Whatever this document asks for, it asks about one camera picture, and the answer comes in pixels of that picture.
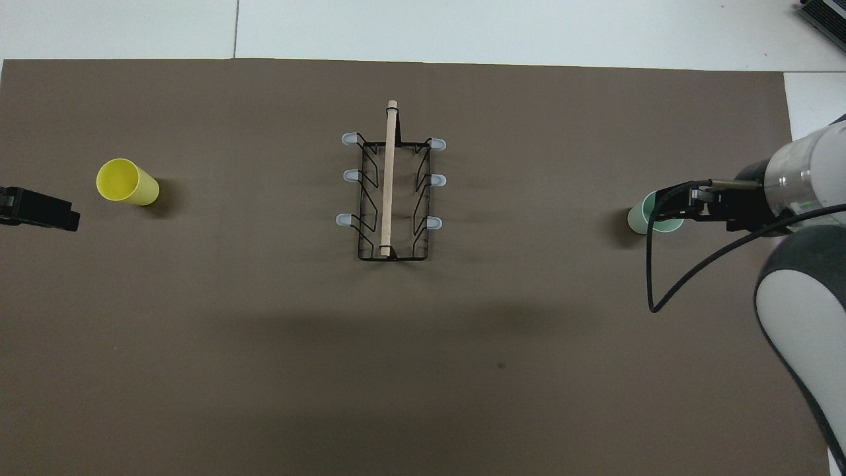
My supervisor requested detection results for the black wire cup rack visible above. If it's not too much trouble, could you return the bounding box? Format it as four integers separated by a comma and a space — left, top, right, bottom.
336, 99, 447, 262

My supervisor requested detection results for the yellow plastic cup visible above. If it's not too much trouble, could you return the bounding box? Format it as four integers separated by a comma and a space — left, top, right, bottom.
96, 159, 160, 206

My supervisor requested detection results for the dark ribbed device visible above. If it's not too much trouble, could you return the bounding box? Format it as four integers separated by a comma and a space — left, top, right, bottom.
796, 0, 846, 34

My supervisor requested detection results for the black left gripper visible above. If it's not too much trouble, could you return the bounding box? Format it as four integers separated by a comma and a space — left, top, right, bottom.
0, 187, 81, 232

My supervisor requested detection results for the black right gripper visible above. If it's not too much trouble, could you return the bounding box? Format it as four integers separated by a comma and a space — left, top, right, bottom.
651, 159, 787, 233

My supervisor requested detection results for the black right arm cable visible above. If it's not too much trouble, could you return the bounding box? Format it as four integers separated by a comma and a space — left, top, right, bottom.
646, 198, 846, 313

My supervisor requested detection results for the brown table mat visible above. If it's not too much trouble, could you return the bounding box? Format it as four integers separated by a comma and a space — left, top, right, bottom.
0, 58, 820, 476

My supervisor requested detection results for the pale green plastic cup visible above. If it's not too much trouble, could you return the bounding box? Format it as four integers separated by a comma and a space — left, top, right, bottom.
627, 190, 685, 235

